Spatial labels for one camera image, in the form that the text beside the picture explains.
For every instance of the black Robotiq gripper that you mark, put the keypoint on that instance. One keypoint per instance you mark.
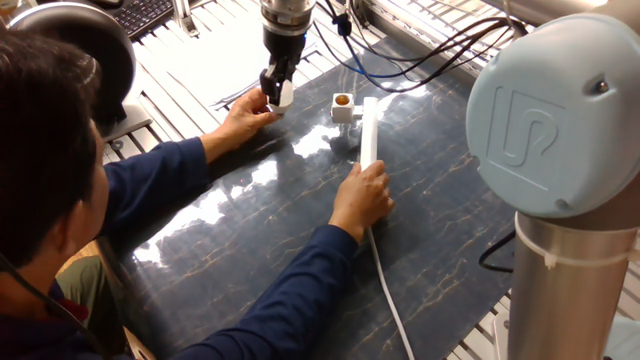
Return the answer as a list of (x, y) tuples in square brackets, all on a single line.
[(284, 46)]

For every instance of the white LED bulb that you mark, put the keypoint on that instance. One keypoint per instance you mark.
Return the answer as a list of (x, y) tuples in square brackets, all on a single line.
[(286, 97)]

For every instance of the white bulb holder adapter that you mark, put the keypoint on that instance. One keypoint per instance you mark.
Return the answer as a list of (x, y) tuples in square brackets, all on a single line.
[(341, 114)]

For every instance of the white power strip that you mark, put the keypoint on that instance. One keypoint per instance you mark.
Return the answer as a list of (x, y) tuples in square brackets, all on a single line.
[(369, 135)]

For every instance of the left forearm blue sleeve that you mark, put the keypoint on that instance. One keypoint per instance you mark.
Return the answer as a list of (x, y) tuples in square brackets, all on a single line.
[(155, 175)]

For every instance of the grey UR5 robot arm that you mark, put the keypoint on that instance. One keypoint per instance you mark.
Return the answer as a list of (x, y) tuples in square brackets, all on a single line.
[(555, 125)]

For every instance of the right forearm blue sleeve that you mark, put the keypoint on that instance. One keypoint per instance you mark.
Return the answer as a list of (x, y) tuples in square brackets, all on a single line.
[(285, 290)]

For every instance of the person's left hand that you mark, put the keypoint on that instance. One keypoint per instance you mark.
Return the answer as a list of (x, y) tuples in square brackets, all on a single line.
[(245, 120)]

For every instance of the person's right hand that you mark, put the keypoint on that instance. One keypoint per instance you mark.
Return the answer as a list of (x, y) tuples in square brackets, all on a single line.
[(362, 202)]

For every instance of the white paper stack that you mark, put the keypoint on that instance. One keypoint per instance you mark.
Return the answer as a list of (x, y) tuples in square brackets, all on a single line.
[(215, 65)]

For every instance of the black keyboard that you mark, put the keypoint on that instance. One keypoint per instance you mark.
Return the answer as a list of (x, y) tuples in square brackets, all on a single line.
[(142, 15)]

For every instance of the dark blue marble mat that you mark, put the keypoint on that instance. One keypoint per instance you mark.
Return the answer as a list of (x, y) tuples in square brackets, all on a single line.
[(440, 200)]

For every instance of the aluminium post with bracket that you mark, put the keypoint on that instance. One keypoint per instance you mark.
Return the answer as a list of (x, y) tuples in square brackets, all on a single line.
[(182, 15)]

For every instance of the aluminium corner bracket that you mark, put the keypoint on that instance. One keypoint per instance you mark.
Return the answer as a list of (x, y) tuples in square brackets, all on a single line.
[(500, 335)]

